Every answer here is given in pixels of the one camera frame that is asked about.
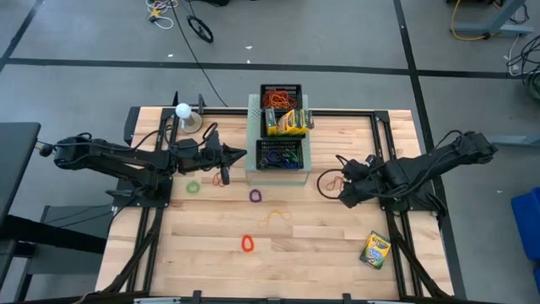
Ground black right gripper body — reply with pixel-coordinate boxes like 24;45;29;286
337;154;381;209

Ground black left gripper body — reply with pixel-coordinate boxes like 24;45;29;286
175;129;231;186

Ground orange rubber band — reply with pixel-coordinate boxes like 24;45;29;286
267;91;296;109
263;95;296;111
276;93;299;110

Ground black plastic mesh basket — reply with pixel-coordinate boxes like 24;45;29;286
260;83;305;111
255;138;305;171
259;107;312;139

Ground wooden lamp with white bulb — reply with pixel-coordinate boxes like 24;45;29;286
175;102;203;134

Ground black round hoop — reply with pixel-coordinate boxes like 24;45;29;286
186;14;215;44

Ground silver aluminium bar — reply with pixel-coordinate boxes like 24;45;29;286
133;296;182;304

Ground blue plastic bin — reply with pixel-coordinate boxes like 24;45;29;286
510;187;540;263

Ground grey metal bar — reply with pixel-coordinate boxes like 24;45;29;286
491;134;540;147

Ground black side table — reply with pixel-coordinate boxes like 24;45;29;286
0;121;109;296

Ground grey metal stand base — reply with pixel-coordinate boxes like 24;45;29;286
453;0;535;35

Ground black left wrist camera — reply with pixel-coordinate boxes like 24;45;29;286
197;145;219;169

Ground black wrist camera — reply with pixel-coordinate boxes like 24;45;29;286
197;145;219;169
340;159;359;181

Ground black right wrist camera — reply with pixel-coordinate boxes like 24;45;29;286
340;159;359;181

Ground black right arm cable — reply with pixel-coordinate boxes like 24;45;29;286
316;129;465;202

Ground black aluminium table frame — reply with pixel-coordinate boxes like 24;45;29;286
94;90;468;304

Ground long thin black cable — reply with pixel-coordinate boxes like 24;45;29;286
168;0;229;109

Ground yellow cord with black knob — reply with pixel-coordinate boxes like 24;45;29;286
35;142;58;158

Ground white coiled cable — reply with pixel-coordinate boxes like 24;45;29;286
145;0;181;30

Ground yellow cable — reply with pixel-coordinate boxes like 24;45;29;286
450;0;493;42

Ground tangled black cable bundle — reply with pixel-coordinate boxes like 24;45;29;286
504;0;540;102

